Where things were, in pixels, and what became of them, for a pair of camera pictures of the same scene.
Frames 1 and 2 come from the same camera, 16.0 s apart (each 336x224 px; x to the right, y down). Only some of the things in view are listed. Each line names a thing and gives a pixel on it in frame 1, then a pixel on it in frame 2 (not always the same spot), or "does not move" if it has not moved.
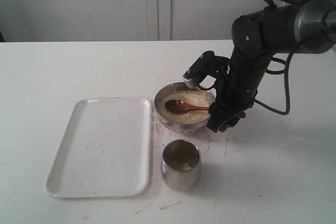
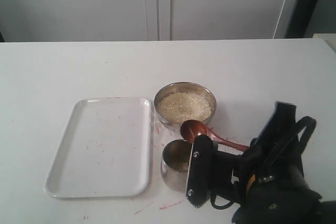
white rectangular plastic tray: (105, 151) does not move
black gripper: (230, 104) -> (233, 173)
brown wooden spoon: (177, 106) -> (192, 128)
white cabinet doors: (76, 7) does not move
